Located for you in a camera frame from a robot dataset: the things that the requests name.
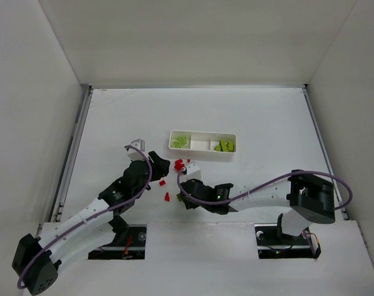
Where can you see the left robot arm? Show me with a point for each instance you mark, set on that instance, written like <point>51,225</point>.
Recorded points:
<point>38,260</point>

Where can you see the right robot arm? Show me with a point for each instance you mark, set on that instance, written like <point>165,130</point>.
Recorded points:
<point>308,198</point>

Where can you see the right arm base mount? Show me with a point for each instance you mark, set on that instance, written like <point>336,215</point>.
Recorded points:
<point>273,244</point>

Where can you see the red lego pile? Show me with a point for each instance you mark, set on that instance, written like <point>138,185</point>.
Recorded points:
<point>180,165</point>

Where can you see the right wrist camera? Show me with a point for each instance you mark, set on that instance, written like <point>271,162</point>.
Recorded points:
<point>191,171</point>

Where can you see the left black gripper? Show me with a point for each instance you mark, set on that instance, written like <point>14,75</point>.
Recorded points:
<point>154,168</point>

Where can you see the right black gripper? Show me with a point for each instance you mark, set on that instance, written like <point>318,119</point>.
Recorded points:
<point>188,189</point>

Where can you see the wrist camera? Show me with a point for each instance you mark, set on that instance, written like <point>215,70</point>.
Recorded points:
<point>191,171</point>
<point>135,150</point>

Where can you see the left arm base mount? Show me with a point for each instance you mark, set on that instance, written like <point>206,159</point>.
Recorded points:
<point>128,244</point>

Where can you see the white divided container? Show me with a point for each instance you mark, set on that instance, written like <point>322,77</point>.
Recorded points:
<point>201,144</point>

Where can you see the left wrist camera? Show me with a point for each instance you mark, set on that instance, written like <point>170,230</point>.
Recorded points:
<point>135,150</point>

